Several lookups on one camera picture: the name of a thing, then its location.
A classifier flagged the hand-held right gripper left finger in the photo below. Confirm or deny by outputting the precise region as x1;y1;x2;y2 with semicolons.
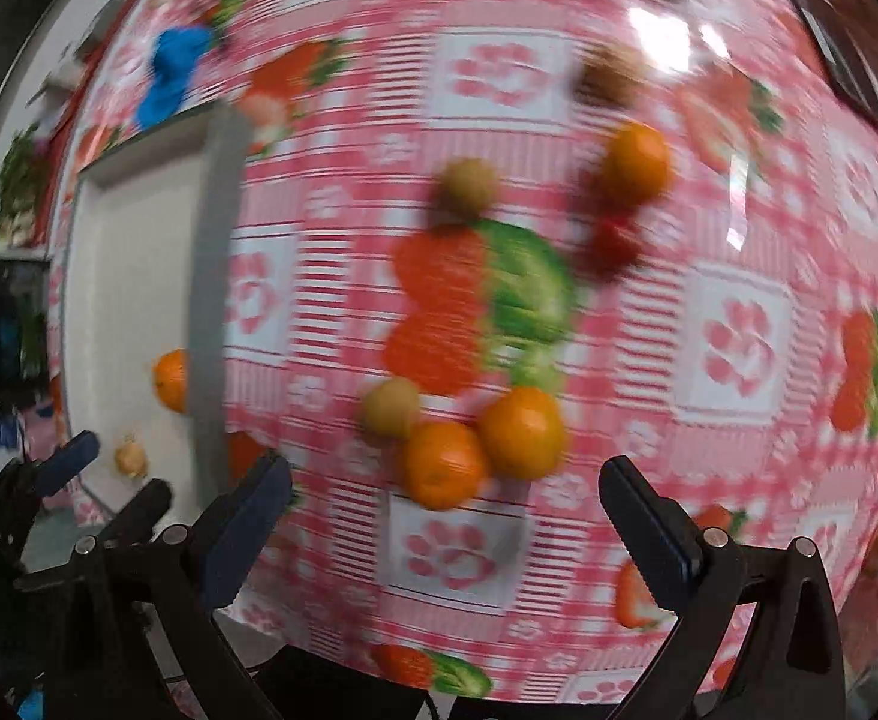
19;451;294;720

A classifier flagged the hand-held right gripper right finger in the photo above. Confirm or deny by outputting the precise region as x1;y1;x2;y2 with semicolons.
599;455;849;720

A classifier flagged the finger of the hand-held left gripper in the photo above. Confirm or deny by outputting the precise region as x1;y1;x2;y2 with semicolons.
98;478;175;545
4;430;103;515

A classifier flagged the brown longan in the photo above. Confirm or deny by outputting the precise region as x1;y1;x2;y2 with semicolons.
359;378;422;441
434;157;501;224

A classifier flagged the white tray with grey rim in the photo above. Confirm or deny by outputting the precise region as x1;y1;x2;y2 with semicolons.
60;109;254;535

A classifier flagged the red cherry tomato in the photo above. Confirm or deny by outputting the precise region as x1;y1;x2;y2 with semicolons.
580;213;647;280

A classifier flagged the peeled longan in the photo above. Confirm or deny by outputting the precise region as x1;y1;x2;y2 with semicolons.
113;438;148;478

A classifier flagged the orange mandarin with stem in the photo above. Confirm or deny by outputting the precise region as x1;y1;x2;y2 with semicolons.
152;348;190;415

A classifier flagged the pink checked printed tablecloth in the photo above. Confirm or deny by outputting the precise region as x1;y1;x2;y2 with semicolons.
45;0;878;704

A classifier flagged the green plant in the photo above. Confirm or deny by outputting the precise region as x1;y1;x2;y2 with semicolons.
0;124;55;247

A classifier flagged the crumpled blue glove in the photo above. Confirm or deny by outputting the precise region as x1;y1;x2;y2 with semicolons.
134;25;215;130

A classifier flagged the crumpled brown husk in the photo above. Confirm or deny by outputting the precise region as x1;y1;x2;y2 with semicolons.
573;47;647;107

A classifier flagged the black flat device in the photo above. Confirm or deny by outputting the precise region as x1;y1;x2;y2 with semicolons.
782;0;878;126

